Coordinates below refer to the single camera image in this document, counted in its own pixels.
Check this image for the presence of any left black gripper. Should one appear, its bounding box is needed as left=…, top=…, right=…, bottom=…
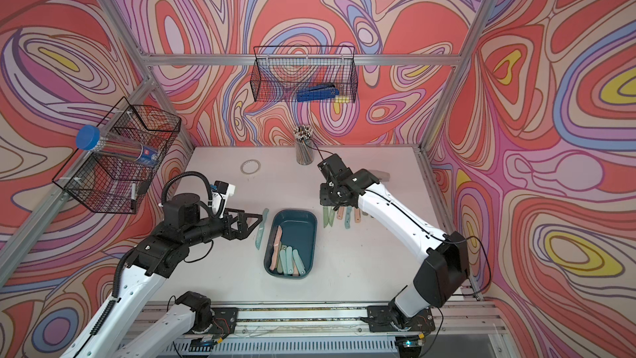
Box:
left=181, top=206, right=263, bottom=249

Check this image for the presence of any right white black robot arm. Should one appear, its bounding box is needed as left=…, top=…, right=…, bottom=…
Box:
left=317, top=154, right=470, bottom=326

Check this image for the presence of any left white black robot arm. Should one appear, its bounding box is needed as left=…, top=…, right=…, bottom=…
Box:
left=63, top=171, right=263, bottom=357

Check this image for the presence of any dark teal storage tray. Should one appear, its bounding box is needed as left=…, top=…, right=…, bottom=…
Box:
left=263, top=209, right=317, bottom=279

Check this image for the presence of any small white stapler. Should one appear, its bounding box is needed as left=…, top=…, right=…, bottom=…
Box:
left=371, top=170, right=391, bottom=182

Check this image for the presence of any masking tape roll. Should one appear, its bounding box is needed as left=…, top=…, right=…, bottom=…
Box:
left=239, top=159, right=262, bottom=176

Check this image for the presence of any clear pencil cup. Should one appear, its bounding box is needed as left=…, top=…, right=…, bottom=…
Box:
left=293, top=125, right=313, bottom=166

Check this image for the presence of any blue tool in basket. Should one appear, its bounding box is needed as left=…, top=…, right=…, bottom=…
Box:
left=296, top=84, right=340, bottom=102

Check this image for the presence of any black marker in basket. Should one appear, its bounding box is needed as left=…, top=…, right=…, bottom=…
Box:
left=130, top=182, right=137, bottom=211

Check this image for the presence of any blue capped clear tube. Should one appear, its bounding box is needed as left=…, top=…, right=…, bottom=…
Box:
left=76, top=125, right=159, bottom=167

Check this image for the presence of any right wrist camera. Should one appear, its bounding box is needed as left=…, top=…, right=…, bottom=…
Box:
left=318, top=154, right=349, bottom=182

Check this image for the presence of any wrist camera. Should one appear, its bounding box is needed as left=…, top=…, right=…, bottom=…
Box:
left=209, top=181, right=236, bottom=218
left=318, top=154, right=349, bottom=182

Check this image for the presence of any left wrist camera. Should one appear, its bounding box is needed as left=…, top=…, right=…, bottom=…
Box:
left=209, top=181, right=236, bottom=218

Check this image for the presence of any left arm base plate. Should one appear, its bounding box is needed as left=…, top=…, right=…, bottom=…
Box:
left=185, top=307, right=239, bottom=336

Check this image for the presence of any aluminium rail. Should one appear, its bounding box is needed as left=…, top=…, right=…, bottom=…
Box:
left=214, top=301, right=507, bottom=337

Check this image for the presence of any back black wire basket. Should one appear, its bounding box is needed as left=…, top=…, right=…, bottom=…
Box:
left=250, top=44, right=359, bottom=104

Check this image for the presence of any black wire basket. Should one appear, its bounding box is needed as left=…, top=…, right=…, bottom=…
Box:
left=250, top=44, right=359, bottom=104
left=52, top=98, right=182, bottom=214

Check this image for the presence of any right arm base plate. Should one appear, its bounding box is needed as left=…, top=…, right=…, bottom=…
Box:
left=359, top=304, right=436, bottom=335

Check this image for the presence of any left black wire basket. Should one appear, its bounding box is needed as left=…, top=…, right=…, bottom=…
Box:
left=52, top=98, right=182, bottom=214

